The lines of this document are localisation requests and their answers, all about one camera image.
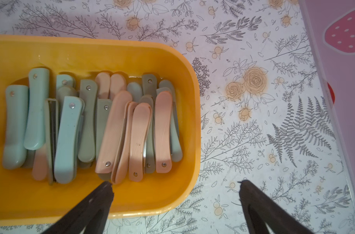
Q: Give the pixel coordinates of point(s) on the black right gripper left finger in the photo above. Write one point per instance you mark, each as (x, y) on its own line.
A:
(89, 216)

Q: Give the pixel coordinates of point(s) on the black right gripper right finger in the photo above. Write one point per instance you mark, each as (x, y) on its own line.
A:
(261, 213)

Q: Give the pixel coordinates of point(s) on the pink folding fruit knife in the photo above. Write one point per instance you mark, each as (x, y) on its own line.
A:
(113, 135)
(163, 110)
(139, 132)

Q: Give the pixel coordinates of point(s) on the light blue folding knife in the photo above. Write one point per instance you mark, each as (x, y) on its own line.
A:
(66, 156)

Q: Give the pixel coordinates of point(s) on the yellow plastic storage box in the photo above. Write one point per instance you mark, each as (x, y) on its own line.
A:
(24, 200)

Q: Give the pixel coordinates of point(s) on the mint green folding knife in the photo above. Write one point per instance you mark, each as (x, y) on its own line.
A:
(39, 79)
(17, 101)

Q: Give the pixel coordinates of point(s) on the grey green folding knife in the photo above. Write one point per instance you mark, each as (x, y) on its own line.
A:
(175, 147)

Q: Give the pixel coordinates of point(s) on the sage green folding knife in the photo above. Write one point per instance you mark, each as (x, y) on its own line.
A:
(88, 93)

